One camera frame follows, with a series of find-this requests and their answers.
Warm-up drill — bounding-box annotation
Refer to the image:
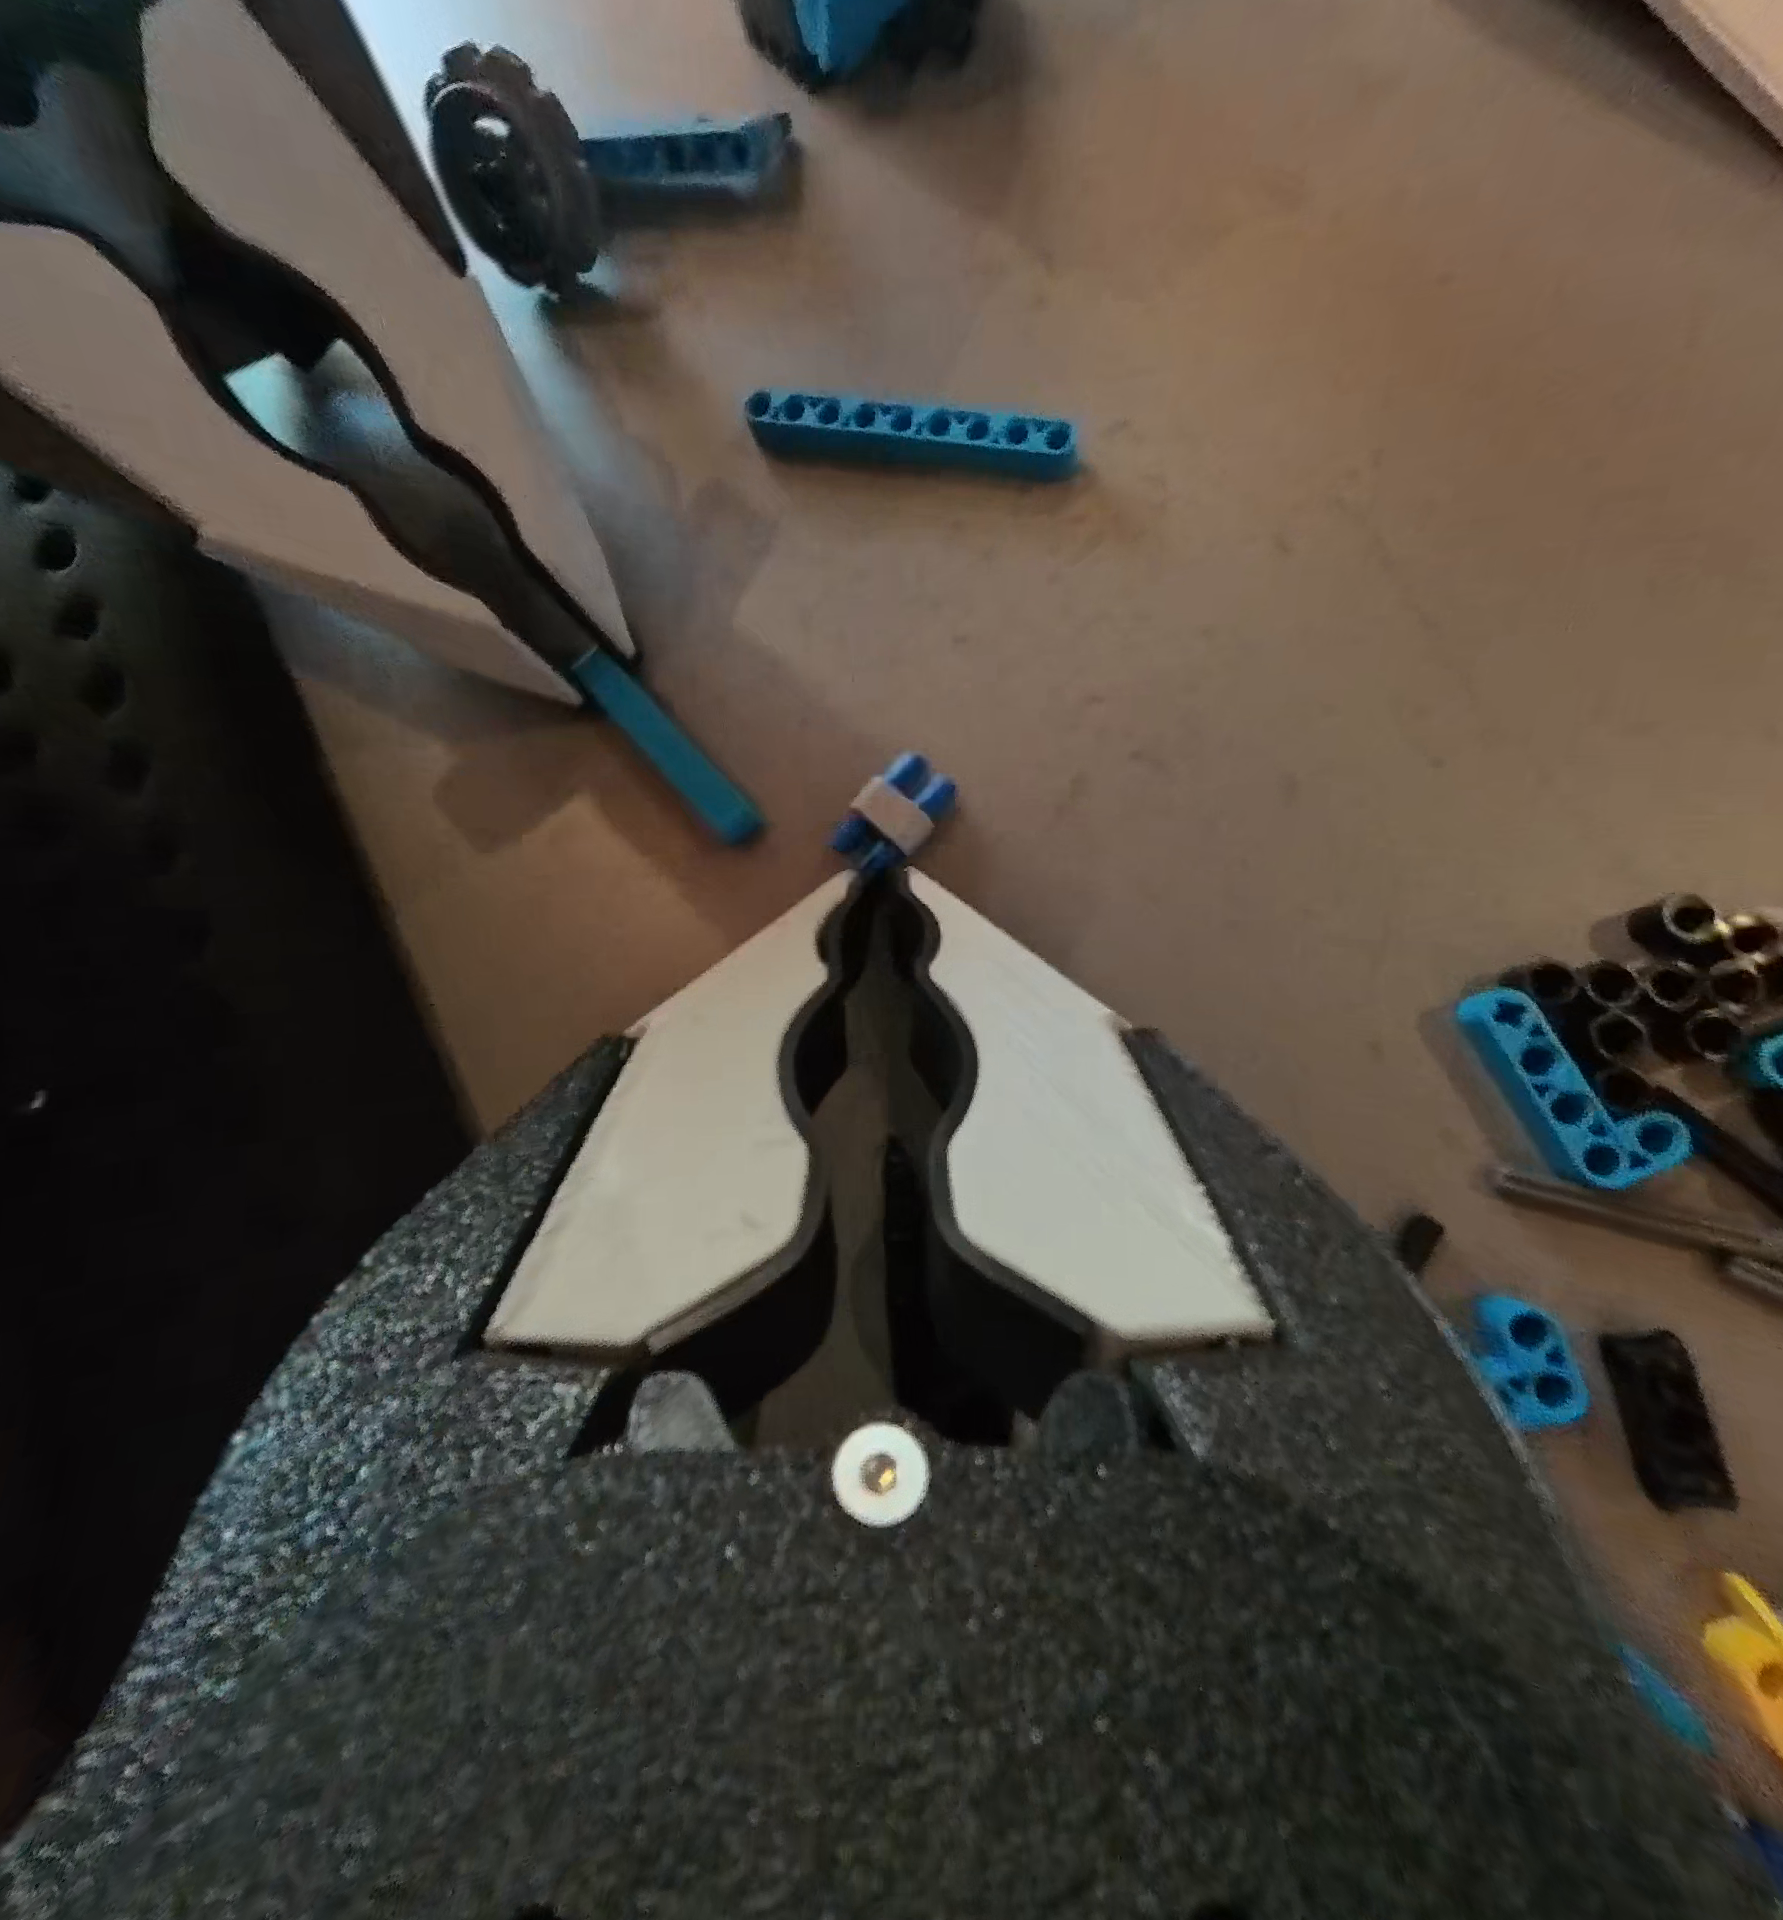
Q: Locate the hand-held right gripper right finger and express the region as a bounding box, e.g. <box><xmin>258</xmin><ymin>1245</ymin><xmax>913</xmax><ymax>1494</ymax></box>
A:
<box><xmin>883</xmin><ymin>866</ymin><xmax>1277</xmax><ymax>1359</ymax></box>

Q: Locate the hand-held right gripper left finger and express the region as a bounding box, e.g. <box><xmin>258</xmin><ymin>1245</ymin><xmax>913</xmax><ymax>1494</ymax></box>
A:
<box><xmin>484</xmin><ymin>869</ymin><xmax>893</xmax><ymax>1361</ymax></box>

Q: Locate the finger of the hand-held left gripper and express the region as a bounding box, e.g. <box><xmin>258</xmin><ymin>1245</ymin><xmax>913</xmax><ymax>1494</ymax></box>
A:
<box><xmin>126</xmin><ymin>0</ymin><xmax>642</xmax><ymax>670</ymax></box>
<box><xmin>0</xmin><ymin>209</ymin><xmax>600</xmax><ymax>710</ymax></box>

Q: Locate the black gear wheel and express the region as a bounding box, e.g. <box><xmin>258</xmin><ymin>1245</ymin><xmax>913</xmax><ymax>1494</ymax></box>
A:
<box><xmin>424</xmin><ymin>41</ymin><xmax>606</xmax><ymax>293</ymax></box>

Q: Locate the blue grey pin connector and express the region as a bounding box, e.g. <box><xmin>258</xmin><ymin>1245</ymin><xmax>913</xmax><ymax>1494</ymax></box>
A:
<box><xmin>831</xmin><ymin>751</ymin><xmax>959</xmax><ymax>875</ymax></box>

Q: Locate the grey desk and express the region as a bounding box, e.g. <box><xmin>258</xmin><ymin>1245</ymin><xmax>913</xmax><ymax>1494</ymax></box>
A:
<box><xmin>186</xmin><ymin>0</ymin><xmax>1783</xmax><ymax>1801</ymax></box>

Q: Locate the pile of small building bricks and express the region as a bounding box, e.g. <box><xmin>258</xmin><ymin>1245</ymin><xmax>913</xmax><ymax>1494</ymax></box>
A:
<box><xmin>1393</xmin><ymin>887</ymin><xmax>1783</xmax><ymax>1891</ymax></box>

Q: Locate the blue yellow toy vehicle model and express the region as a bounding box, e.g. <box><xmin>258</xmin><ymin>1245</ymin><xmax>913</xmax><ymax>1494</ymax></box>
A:
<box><xmin>738</xmin><ymin>0</ymin><xmax>983</xmax><ymax>89</ymax></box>

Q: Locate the black perforated chair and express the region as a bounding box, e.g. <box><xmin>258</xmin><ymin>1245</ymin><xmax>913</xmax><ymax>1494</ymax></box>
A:
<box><xmin>0</xmin><ymin>433</ymin><xmax>474</xmax><ymax>1891</ymax></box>

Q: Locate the open instruction booklet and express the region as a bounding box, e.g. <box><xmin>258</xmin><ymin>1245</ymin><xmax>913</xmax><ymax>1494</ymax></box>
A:
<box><xmin>1641</xmin><ymin>0</ymin><xmax>1783</xmax><ymax>211</ymax></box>

